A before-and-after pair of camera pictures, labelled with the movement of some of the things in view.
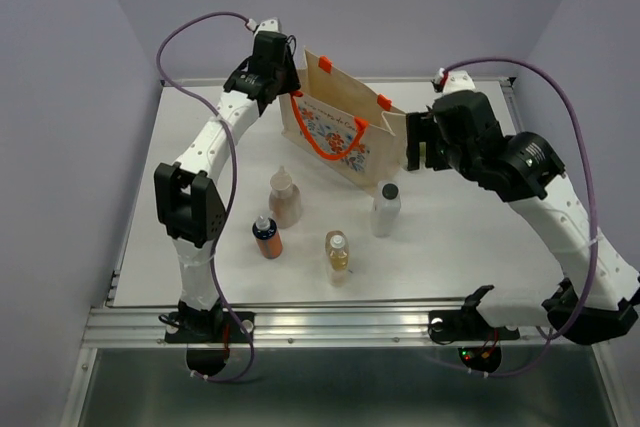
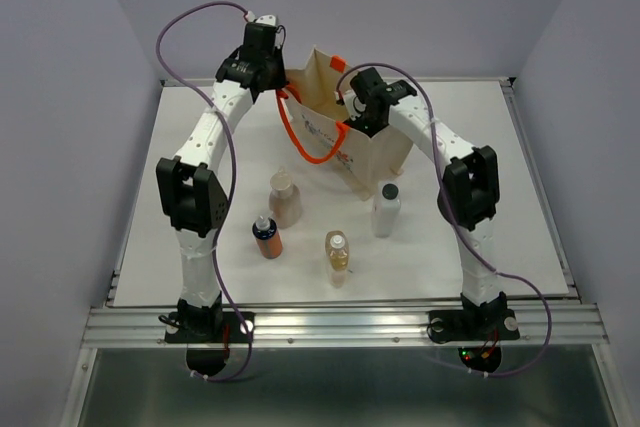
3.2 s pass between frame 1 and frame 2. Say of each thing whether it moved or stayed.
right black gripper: moved
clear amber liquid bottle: stayed
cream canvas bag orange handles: stayed
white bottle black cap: stayed
